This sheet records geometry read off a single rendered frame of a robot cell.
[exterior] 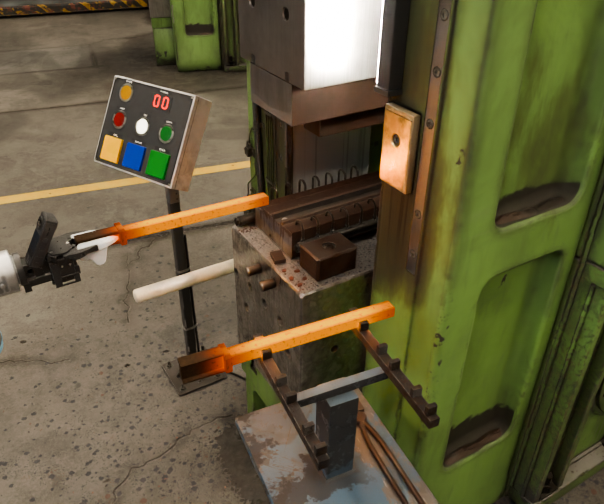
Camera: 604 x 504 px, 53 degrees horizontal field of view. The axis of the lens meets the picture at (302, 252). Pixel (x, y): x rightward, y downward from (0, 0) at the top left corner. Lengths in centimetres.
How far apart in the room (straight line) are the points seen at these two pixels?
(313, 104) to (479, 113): 42
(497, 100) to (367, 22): 36
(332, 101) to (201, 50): 490
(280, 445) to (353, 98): 80
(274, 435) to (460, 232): 59
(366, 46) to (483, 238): 48
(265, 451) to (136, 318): 164
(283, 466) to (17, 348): 179
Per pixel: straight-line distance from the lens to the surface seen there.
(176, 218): 140
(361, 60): 136
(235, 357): 115
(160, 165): 184
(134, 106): 196
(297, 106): 136
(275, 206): 162
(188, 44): 624
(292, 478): 130
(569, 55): 136
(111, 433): 241
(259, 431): 137
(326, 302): 147
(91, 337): 283
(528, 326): 172
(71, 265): 136
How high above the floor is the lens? 177
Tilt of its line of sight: 33 degrees down
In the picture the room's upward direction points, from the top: 1 degrees clockwise
